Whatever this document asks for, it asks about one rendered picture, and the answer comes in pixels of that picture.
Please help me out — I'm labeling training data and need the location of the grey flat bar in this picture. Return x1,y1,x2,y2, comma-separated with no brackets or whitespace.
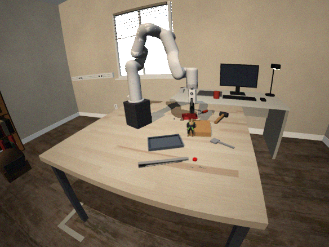
138,157,188,168

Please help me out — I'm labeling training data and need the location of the tan wooden board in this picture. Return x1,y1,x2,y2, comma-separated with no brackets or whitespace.
188,120,211,137

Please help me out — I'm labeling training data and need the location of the black rubber mallet with wooden handle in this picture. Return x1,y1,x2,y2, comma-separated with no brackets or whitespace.
214,111,229,124

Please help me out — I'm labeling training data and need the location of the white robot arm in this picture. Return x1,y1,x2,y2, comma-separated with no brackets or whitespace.
125,23,198,103

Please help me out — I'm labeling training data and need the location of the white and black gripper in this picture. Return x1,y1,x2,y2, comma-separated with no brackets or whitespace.
188,89,196,113

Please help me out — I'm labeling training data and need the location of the red rectangular tray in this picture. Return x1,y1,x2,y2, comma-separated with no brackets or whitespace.
182,113,198,120

